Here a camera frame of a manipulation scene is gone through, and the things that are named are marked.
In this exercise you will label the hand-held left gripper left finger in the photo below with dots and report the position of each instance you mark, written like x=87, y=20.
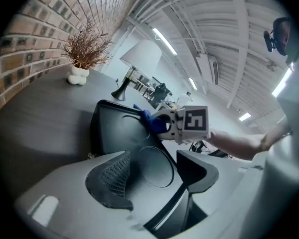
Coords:
x=64, y=195

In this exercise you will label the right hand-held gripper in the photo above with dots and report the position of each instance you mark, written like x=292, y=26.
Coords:
x=195, y=119

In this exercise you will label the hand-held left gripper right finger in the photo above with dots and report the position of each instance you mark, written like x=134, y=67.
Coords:
x=226, y=183

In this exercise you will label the blue cloth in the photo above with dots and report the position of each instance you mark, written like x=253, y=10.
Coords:
x=149, y=119

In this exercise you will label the black box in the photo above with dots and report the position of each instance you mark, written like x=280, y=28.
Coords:
x=114, y=128

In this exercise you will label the person's right forearm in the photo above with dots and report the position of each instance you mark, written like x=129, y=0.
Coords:
x=239, y=143

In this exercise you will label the ceiling light tube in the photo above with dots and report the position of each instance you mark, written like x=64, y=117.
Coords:
x=164, y=41
x=244, y=116
x=193, y=83
x=282, y=80

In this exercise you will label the white ceiling air conditioner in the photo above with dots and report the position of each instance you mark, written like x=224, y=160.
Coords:
x=209, y=68

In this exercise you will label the white shade table lamp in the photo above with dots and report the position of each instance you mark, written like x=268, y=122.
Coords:
x=142, y=56

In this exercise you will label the dried plant in white vase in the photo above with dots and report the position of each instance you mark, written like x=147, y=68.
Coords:
x=77, y=76

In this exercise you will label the person's grey t-shirt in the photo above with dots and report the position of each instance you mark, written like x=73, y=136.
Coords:
x=294, y=96

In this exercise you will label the person's head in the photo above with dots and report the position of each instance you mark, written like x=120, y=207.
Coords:
x=285, y=37

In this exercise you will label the black head camera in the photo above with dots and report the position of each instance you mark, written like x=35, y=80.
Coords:
x=269, y=42

